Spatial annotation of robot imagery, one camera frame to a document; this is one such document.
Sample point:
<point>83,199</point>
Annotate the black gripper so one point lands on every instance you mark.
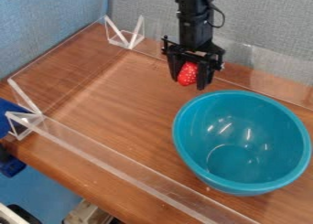
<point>207,57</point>

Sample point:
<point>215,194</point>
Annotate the red strawberry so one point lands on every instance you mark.
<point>187,74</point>

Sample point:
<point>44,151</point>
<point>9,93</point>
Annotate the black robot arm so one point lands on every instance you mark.
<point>194,47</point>

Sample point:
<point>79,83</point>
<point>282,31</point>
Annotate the blue plastic bowl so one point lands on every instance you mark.
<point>242,142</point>

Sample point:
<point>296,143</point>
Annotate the clear acrylic back barrier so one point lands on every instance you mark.
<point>257,68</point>

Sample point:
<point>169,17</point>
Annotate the clear acrylic barrier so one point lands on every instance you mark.
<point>257,68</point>
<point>64,69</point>
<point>189,201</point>

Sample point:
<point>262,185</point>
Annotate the clear acrylic left barrier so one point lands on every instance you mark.
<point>64,69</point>

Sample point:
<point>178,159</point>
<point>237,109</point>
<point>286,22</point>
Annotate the clear acrylic front barrier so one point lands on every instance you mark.
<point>189,201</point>

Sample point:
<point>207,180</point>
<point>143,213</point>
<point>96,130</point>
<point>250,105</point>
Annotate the grey box under table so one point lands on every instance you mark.
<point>86,213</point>

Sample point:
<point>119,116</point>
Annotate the blue clamp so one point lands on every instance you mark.
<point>11,165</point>

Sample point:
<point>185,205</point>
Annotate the white black object below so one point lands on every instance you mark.
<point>12,214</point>

